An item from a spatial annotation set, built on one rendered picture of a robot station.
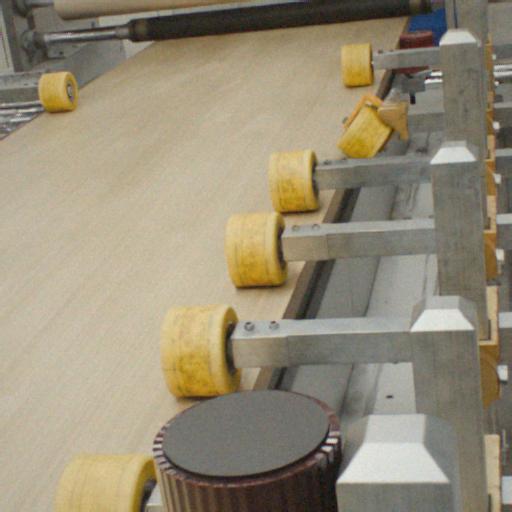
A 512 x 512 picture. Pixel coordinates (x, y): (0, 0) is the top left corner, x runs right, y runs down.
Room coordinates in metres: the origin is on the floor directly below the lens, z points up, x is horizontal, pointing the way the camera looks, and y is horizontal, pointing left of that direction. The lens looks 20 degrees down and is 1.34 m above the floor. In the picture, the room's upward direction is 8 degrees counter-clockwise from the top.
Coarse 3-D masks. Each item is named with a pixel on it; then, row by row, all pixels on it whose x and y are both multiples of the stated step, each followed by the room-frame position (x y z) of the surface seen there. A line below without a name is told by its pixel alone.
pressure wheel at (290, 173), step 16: (272, 160) 1.34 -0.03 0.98; (288, 160) 1.34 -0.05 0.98; (304, 160) 1.33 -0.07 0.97; (272, 176) 1.33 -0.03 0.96; (288, 176) 1.32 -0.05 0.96; (304, 176) 1.32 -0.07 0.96; (272, 192) 1.32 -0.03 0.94; (288, 192) 1.32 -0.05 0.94; (304, 192) 1.31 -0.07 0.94; (288, 208) 1.33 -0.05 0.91; (304, 208) 1.33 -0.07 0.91
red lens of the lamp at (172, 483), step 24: (336, 432) 0.30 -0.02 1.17; (312, 456) 0.28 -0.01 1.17; (336, 456) 0.29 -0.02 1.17; (168, 480) 0.29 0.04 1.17; (192, 480) 0.28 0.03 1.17; (264, 480) 0.27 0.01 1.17; (288, 480) 0.27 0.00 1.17; (312, 480) 0.28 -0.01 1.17; (168, 504) 0.29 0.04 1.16; (192, 504) 0.28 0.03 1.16; (216, 504) 0.27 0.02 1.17; (240, 504) 0.27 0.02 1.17; (264, 504) 0.27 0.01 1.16; (288, 504) 0.27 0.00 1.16; (312, 504) 0.28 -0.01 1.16; (336, 504) 0.29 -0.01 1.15
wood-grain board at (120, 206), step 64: (128, 64) 2.71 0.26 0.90; (192, 64) 2.58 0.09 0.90; (256, 64) 2.46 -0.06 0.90; (320, 64) 2.36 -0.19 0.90; (64, 128) 2.06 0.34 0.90; (128, 128) 1.98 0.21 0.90; (192, 128) 1.91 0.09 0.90; (256, 128) 1.84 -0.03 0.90; (320, 128) 1.78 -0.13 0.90; (0, 192) 1.65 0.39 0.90; (64, 192) 1.60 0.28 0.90; (128, 192) 1.55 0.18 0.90; (192, 192) 1.50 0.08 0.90; (256, 192) 1.46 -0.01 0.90; (320, 192) 1.42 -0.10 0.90; (0, 256) 1.33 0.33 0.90; (64, 256) 1.30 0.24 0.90; (128, 256) 1.26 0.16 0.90; (192, 256) 1.23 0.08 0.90; (0, 320) 1.11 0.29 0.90; (64, 320) 1.08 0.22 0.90; (128, 320) 1.06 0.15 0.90; (0, 384) 0.94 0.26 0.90; (64, 384) 0.92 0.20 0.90; (128, 384) 0.91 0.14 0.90; (256, 384) 0.88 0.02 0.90; (0, 448) 0.82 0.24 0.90; (64, 448) 0.80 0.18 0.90; (128, 448) 0.79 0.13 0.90
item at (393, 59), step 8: (424, 48) 2.06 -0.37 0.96; (432, 48) 2.05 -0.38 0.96; (496, 48) 2.01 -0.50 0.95; (504, 48) 2.00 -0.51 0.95; (376, 56) 2.06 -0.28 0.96; (384, 56) 2.05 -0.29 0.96; (392, 56) 2.05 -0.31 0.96; (400, 56) 2.05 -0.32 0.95; (408, 56) 2.05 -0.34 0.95; (416, 56) 2.04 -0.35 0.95; (424, 56) 2.04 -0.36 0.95; (432, 56) 2.03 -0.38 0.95; (496, 56) 2.01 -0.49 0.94; (504, 56) 2.00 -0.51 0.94; (376, 64) 2.06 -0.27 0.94; (384, 64) 2.05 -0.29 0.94; (392, 64) 2.05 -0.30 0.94; (400, 64) 2.05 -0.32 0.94; (408, 64) 2.05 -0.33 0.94; (416, 64) 2.04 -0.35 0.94; (424, 64) 2.04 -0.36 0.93; (432, 64) 2.03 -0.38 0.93
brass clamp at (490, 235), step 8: (488, 200) 1.08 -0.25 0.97; (488, 208) 1.06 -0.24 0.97; (488, 216) 1.04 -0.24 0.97; (488, 232) 0.99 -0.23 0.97; (496, 232) 1.02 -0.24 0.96; (488, 240) 0.99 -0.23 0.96; (496, 240) 0.99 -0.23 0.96; (488, 248) 0.97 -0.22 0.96; (496, 248) 0.98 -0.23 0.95; (488, 256) 0.97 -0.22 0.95; (496, 256) 0.97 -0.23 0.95; (488, 264) 0.97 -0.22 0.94; (496, 264) 0.97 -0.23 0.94; (488, 272) 0.97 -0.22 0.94; (496, 272) 0.99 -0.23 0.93; (488, 280) 0.97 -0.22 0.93
